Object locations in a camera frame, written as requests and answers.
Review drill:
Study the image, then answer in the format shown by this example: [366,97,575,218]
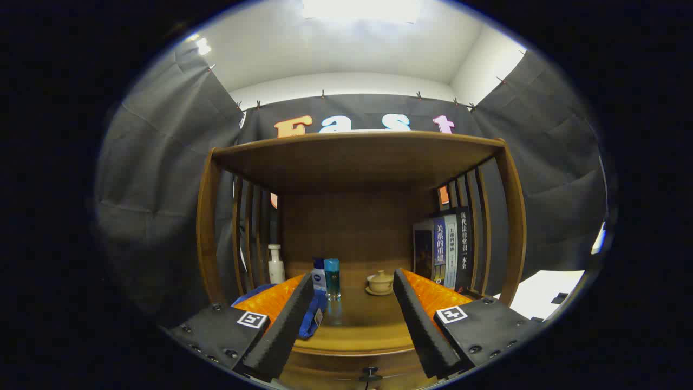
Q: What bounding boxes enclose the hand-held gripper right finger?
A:
[393,268,545,380]

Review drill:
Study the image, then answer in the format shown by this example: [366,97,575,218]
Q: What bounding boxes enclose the white bottle with blue label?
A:
[311,257,327,296]

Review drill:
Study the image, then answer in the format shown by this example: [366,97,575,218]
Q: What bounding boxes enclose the clear bottle with blue cap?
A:
[324,258,342,302]

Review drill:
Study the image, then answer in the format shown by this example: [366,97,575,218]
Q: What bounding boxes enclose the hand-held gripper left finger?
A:
[168,272,316,383]

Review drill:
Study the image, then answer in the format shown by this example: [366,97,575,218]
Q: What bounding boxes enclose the grey book with blue spine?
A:
[413,216,446,282]

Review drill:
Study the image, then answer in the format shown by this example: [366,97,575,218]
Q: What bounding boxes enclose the white pump bottle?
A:
[268,244,286,285]

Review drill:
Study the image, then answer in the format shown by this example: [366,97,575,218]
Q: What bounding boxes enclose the beige lidded teacup with saucer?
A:
[365,270,395,296]

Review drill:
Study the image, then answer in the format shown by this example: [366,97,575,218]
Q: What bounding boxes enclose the book with pale spine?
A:
[444,214,460,289]

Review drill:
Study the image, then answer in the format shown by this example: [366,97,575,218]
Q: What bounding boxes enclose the wooden drawer with black knob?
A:
[279,347,439,390]

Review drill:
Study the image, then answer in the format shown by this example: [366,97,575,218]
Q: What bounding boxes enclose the blue towel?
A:
[232,283,328,340]

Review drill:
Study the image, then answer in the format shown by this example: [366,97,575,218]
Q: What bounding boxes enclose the ceiling light panel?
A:
[302,0,422,23]

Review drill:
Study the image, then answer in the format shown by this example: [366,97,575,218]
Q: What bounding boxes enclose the wooden cabinet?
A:
[196,131,527,390]

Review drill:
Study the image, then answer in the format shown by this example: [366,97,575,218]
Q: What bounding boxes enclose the wooden countertop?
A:
[233,260,482,356]

